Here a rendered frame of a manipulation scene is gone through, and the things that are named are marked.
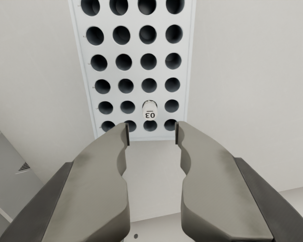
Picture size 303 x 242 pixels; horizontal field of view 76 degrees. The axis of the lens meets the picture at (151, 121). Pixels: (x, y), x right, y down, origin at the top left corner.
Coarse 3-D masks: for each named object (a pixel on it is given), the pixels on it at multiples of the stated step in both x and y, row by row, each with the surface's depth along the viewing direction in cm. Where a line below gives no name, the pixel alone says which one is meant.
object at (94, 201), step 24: (96, 144) 10; (120, 144) 10; (72, 168) 9; (96, 168) 9; (120, 168) 10; (72, 192) 8; (96, 192) 8; (120, 192) 8; (72, 216) 7; (96, 216) 7; (120, 216) 7; (48, 240) 6; (72, 240) 6; (96, 240) 6; (120, 240) 7
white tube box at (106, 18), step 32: (96, 0) 16; (128, 0) 13; (160, 0) 13; (192, 0) 13; (96, 32) 17; (128, 32) 17; (160, 32) 14; (192, 32) 14; (96, 64) 16; (128, 64) 17; (160, 64) 15; (96, 96) 16; (128, 96) 16; (160, 96) 16; (96, 128) 18; (160, 128) 18
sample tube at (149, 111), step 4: (148, 100) 17; (152, 100) 17; (144, 104) 16; (148, 104) 16; (152, 104) 16; (144, 108) 16; (148, 108) 15; (152, 108) 15; (156, 108) 16; (144, 112) 15; (148, 112) 15; (152, 112) 15; (156, 112) 15; (144, 116) 16; (148, 116) 16; (152, 116) 16; (156, 116) 16; (148, 120) 16
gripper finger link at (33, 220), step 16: (64, 176) 8; (48, 192) 8; (32, 208) 7; (48, 208) 7; (16, 224) 6; (32, 224) 6; (48, 224) 6; (0, 240) 6; (16, 240) 6; (32, 240) 6
